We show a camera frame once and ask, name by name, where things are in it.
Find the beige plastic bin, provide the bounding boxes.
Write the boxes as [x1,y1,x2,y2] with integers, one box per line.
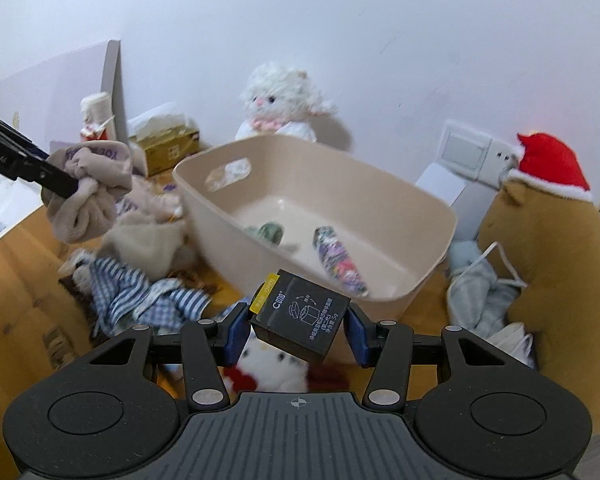
[172,134,458,365]

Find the green rolled item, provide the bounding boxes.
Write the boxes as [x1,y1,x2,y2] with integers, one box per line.
[245,222,285,247]

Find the cream fluffy cloth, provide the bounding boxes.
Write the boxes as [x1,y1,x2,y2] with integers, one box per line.
[102,217,198,281]

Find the white fluffy plush animal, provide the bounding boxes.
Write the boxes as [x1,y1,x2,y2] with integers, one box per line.
[235,62,338,143]

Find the white card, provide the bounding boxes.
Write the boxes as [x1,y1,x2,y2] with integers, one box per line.
[414,162,468,208]

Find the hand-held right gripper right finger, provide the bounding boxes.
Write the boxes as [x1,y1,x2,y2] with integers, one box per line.
[344,305,511,408]

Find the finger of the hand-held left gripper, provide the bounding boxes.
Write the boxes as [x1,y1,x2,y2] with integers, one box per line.
[22,157,79,199]

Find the blue striped cloth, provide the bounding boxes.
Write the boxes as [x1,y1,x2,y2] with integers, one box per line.
[87,257,241,336]

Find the red santa hat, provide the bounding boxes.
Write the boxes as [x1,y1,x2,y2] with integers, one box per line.
[507,132,592,203]

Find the grey cloth with white cord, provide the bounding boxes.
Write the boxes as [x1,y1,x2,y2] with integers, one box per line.
[447,241,528,341]

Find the red white small box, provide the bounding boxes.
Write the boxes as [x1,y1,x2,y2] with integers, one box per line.
[80,121,116,143]

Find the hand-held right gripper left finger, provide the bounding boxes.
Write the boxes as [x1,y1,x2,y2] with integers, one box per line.
[87,304,251,408]

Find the gold tissue box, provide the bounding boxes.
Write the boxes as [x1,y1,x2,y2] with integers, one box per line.
[127,102,201,177]

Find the white grey plush toy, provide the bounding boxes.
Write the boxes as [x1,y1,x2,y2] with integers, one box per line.
[225,332,311,393]

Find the white wall switch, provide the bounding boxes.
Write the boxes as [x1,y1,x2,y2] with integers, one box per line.
[440,120,493,181]

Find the beige cloth purple letters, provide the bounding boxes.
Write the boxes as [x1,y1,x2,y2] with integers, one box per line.
[45,141,133,245]

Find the white wall socket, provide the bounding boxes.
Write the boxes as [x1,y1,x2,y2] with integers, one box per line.
[480,140,523,188]

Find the pink fleece cloth purple print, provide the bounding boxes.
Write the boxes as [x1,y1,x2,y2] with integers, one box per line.
[115,170,186,221]

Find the wooden desktop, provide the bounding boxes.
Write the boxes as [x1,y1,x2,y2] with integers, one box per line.
[0,167,546,471]

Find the tan cushion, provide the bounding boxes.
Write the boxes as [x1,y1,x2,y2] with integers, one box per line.
[475,180,600,441]

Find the white face mask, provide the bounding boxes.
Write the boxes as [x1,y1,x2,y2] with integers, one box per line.
[495,322,536,368]

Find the white board panel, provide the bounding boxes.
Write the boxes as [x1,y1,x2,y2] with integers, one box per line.
[0,40,126,161]

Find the small black box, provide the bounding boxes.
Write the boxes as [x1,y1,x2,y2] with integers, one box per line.
[250,269,352,367]

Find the floral patterned pouch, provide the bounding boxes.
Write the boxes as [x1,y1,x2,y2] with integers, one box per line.
[312,226,370,295]

